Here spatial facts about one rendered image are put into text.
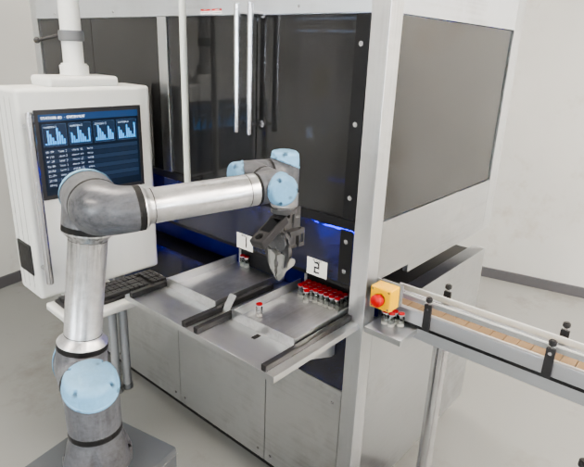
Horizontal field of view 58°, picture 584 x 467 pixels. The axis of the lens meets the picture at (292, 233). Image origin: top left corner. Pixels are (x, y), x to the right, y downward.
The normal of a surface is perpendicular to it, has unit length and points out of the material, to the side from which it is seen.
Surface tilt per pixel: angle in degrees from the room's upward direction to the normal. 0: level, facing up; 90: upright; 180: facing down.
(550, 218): 90
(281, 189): 90
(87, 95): 90
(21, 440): 0
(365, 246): 90
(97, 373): 7
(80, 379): 7
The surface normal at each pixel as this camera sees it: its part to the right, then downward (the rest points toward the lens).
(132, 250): 0.73, 0.25
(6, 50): 0.87, 0.19
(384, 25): -0.66, 0.22
